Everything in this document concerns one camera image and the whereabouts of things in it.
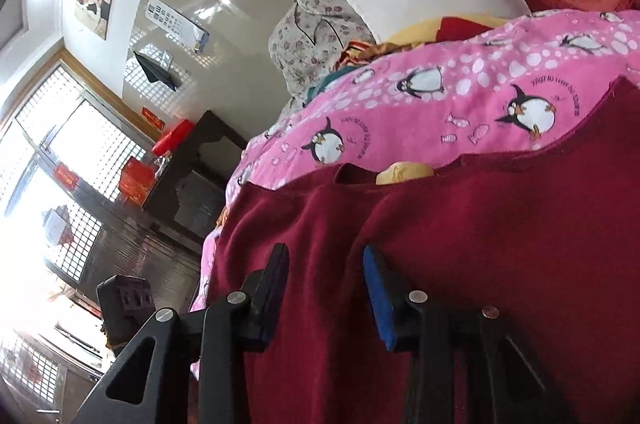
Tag maroon sweater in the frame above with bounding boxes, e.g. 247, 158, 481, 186
209, 76, 640, 424

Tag teal cloth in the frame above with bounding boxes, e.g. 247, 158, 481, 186
306, 66, 361, 101

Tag black wall hanging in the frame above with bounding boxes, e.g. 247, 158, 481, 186
132, 50, 181, 92

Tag dark wooden table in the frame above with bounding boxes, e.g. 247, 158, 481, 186
142, 110, 248, 240

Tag orange yellow clothes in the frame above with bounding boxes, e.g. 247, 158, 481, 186
335, 15, 508, 67

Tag yellow cloth piece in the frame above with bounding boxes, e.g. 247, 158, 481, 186
375, 160, 435, 186

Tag wall calendar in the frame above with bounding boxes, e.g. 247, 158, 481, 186
145, 0, 210, 54

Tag pink penguin print blanket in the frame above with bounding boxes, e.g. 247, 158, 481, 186
190, 9, 640, 310

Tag metal grille door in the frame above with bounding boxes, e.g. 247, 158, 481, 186
0, 59, 206, 424

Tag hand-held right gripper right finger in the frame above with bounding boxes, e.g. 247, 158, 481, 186
362, 245, 576, 424

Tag tall red cardboard box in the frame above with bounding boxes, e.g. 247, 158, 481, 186
118, 156, 155, 205

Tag red paper decoration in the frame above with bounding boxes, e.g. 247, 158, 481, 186
141, 106, 166, 130
52, 164, 78, 190

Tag flat red gift box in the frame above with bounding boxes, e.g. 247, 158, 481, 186
151, 119, 197, 156

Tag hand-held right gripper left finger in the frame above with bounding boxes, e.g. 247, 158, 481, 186
70, 243, 291, 424

